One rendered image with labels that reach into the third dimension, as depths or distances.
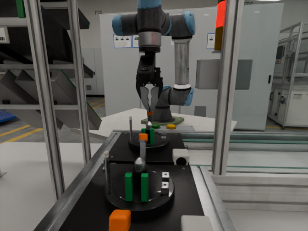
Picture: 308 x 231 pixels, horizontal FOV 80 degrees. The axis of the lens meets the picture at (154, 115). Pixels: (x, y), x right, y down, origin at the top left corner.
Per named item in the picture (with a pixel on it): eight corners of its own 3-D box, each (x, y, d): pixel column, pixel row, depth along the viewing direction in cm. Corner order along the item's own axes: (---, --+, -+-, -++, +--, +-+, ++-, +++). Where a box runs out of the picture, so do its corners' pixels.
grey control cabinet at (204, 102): (180, 123, 425) (184, 16, 370) (216, 125, 410) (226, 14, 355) (178, 130, 374) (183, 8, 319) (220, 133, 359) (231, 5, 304)
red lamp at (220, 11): (213, 29, 45) (214, 7, 43) (233, 29, 44) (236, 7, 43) (219, 24, 40) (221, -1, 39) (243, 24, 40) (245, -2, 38)
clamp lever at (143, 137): (138, 166, 43) (139, 133, 44) (147, 166, 43) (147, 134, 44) (136, 168, 40) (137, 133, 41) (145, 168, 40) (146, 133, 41)
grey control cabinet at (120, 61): (115, 119, 455) (109, 20, 400) (146, 121, 440) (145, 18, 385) (105, 126, 404) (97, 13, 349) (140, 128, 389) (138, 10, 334)
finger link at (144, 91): (150, 109, 69) (150, 84, 66) (149, 112, 63) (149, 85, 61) (142, 109, 69) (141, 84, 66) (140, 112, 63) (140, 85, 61)
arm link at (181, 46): (172, 101, 129) (170, 13, 105) (194, 102, 125) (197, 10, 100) (168, 108, 119) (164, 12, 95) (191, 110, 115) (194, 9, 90)
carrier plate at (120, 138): (121, 136, 75) (121, 131, 75) (180, 137, 74) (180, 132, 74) (103, 166, 52) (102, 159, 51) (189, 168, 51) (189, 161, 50)
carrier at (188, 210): (101, 169, 50) (98, 126, 47) (189, 171, 49) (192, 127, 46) (49, 256, 27) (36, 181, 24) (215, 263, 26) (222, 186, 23)
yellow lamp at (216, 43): (211, 51, 46) (212, 30, 45) (232, 51, 46) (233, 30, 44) (217, 49, 41) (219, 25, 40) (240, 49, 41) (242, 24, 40)
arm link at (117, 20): (152, 15, 109) (107, 8, 67) (170, 13, 105) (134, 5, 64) (153, 36, 114) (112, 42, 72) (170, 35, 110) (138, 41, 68)
